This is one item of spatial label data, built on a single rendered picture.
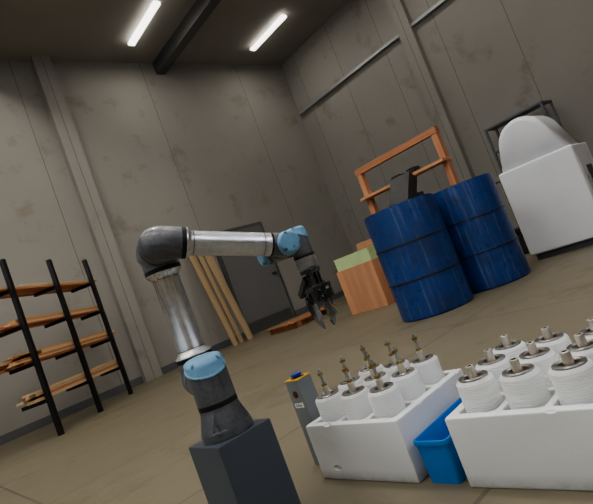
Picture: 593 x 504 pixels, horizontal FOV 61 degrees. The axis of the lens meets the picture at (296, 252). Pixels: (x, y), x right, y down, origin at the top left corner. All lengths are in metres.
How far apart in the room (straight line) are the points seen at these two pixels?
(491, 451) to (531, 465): 0.09
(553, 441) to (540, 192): 4.28
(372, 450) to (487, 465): 0.36
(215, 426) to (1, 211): 7.88
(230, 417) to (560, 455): 0.81
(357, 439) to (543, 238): 4.13
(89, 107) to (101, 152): 0.89
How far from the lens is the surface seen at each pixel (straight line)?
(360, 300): 6.50
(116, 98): 10.64
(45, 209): 9.26
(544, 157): 5.40
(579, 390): 1.26
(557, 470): 1.34
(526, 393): 1.31
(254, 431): 1.49
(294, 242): 1.58
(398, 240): 4.19
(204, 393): 1.48
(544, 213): 5.45
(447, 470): 1.49
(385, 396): 1.54
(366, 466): 1.66
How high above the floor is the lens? 0.63
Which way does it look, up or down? 3 degrees up
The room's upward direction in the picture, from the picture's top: 21 degrees counter-clockwise
